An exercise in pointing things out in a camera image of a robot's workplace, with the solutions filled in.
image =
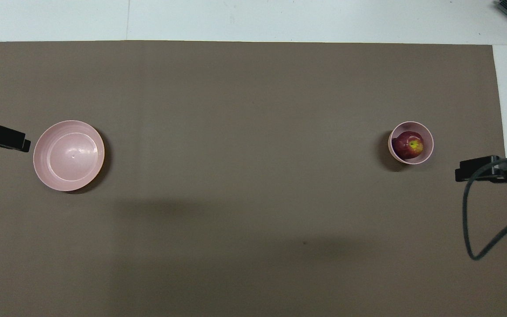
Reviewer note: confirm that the dark red apple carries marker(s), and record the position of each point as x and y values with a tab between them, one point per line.
405	147

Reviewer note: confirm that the pink bowl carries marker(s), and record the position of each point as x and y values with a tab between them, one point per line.
427	154

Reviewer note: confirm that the pink plate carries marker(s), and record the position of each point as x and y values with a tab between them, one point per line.
68	156

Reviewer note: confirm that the brown table mat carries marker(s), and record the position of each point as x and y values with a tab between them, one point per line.
253	211

